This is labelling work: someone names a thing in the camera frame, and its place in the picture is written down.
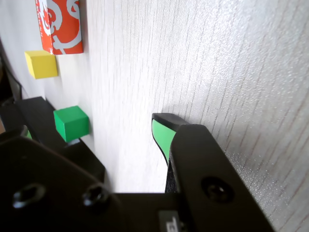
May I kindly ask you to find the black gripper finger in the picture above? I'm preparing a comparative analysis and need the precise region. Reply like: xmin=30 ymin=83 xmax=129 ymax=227
xmin=151 ymin=113 xmax=276 ymax=232
xmin=0 ymin=125 xmax=126 ymax=232

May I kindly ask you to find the green wooden cube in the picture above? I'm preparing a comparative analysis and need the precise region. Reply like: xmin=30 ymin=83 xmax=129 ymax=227
xmin=53 ymin=105 xmax=90 ymax=143

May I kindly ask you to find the yellow wooden cube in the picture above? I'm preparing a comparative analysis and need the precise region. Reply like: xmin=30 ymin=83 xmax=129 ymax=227
xmin=24 ymin=50 xmax=59 ymax=80

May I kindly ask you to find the black cardboard box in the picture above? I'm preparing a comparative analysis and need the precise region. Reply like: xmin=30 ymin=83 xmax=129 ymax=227
xmin=0 ymin=96 xmax=106 ymax=191

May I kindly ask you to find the red orange printed carton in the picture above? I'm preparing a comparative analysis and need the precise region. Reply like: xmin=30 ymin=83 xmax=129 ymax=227
xmin=34 ymin=0 xmax=84 ymax=56

